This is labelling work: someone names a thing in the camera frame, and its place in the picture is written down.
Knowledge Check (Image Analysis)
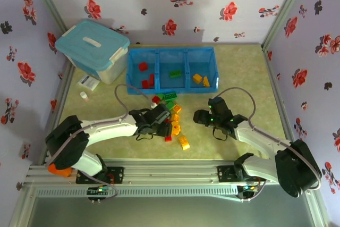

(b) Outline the yellow round lego piece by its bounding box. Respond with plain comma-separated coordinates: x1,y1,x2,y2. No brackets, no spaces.
171,121,182,136

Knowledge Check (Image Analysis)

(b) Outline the white paper packet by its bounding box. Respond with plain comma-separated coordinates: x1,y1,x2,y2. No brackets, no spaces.
76,74,101,91

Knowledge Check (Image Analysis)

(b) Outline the blue lidded storage box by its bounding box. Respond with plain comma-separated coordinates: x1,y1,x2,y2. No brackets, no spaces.
55,19,131,86

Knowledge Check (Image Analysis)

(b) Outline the orange plastic cylinder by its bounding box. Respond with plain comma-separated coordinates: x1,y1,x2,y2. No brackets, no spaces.
47,163,73,178

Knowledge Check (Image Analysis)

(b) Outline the grey right arm cable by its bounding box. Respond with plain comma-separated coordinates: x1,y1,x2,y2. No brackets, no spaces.
215,87,322,203

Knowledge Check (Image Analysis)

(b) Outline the aluminium frame rail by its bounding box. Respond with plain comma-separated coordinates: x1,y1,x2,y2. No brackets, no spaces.
26,157,317,185

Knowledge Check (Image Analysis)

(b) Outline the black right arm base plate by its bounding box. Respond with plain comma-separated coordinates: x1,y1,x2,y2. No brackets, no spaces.
217,165,266,184

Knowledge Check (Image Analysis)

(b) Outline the grey slotted cable duct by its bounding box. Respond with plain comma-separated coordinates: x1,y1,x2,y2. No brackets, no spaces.
36,186,240,197

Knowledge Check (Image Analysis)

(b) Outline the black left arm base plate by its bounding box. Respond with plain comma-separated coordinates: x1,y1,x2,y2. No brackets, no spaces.
76,166,125,184

